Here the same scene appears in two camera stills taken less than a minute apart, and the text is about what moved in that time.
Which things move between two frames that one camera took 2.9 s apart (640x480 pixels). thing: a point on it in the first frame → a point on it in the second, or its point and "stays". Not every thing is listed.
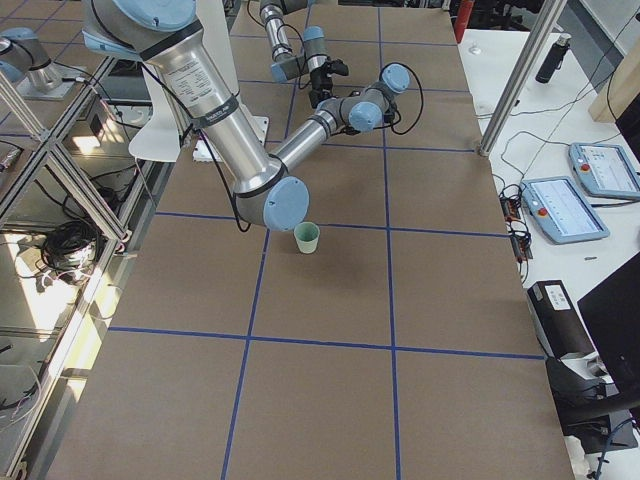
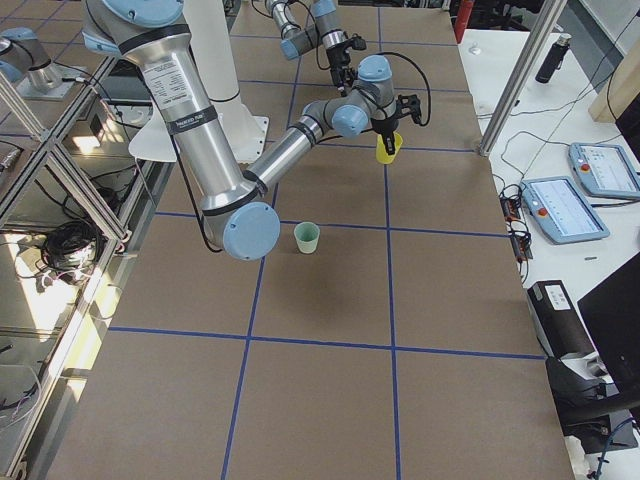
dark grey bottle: (553, 61) stays
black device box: (559, 325) stays
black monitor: (611, 315) stays
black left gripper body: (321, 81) → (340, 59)
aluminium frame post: (550, 14) stays
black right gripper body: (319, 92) → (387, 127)
